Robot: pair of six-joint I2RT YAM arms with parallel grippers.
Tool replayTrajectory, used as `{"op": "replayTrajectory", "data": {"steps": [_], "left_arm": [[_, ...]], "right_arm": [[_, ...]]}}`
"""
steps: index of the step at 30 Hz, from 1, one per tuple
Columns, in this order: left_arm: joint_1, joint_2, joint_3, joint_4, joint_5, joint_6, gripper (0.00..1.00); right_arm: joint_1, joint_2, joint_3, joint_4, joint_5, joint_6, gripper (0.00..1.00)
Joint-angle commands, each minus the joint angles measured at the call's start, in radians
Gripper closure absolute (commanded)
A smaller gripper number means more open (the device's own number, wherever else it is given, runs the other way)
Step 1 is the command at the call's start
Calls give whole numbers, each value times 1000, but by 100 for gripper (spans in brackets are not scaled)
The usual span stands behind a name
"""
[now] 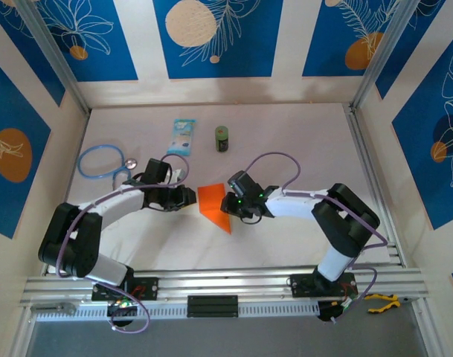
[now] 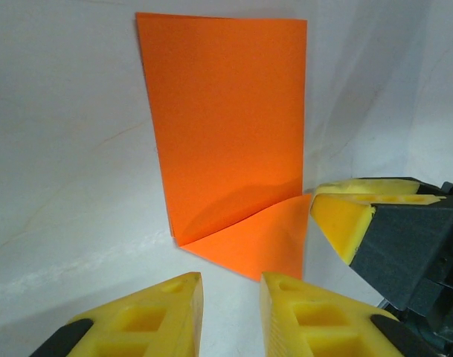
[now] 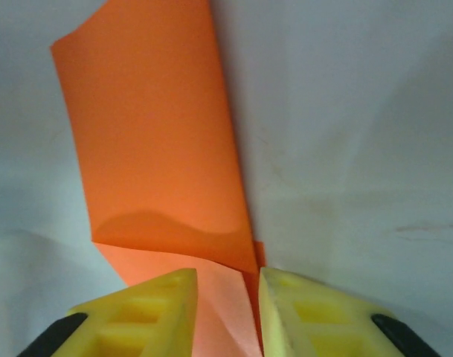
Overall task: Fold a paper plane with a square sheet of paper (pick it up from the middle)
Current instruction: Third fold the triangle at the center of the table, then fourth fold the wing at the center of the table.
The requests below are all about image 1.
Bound aluminium frame post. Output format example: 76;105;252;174
16;0;91;116
350;0;423;111

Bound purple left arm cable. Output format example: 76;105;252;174
54;153;190;335

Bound small circuit board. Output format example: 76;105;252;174
317;299;361;323
106;299;138;318

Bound yellow handled pliers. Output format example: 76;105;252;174
366;293;413;314

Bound aluminium mounting rail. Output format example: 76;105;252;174
19;264;431;309

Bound white slotted cable duct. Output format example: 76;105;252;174
34;301;320;323

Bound small metal bracket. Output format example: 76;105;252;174
30;303;77;315

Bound blue stethoscope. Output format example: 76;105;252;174
76;144;139;190

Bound black ribbed block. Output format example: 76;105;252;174
187;295;239;318

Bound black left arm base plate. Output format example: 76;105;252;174
91;277;160;302

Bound green bottle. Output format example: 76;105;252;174
213;125;231;153

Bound light blue wipes packet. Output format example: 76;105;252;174
165;118;197;157

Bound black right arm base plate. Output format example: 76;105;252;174
289;273;357;298

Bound aluminium side rail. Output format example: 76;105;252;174
344;103;408;267

